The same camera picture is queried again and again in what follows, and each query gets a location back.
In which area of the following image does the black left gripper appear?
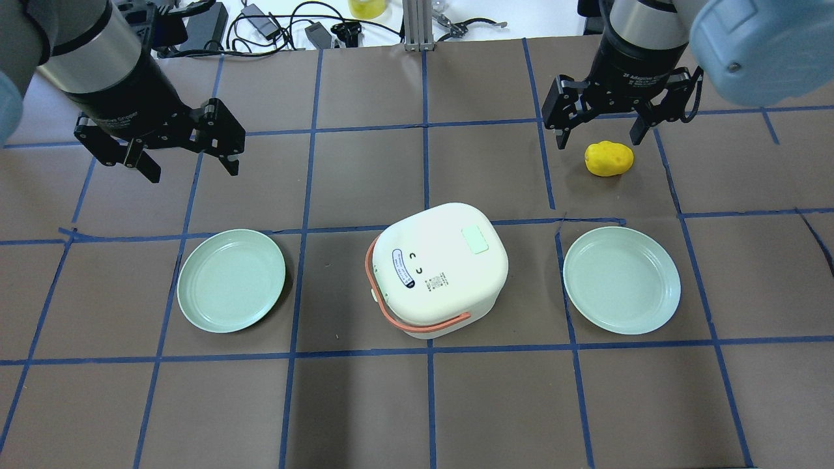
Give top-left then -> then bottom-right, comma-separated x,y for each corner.
68,53 -> 246,184

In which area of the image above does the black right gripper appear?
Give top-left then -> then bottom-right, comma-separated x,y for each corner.
542,29 -> 705,150

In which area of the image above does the white rice cooker orange handle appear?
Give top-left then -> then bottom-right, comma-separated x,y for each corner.
364,203 -> 509,339

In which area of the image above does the green plate near right arm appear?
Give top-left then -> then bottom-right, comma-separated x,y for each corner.
563,226 -> 682,335

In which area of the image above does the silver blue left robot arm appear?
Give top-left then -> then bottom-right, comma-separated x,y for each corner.
1,1 -> 245,183

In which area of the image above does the green plate near left arm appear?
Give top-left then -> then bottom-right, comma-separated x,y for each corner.
176,229 -> 287,334

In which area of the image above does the yellow lemon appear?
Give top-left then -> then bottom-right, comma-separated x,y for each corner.
584,141 -> 635,177

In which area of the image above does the black power adapter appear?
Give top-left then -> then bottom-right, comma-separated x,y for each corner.
240,3 -> 282,41

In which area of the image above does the aluminium frame post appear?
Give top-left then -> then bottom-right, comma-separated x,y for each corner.
401,0 -> 435,51

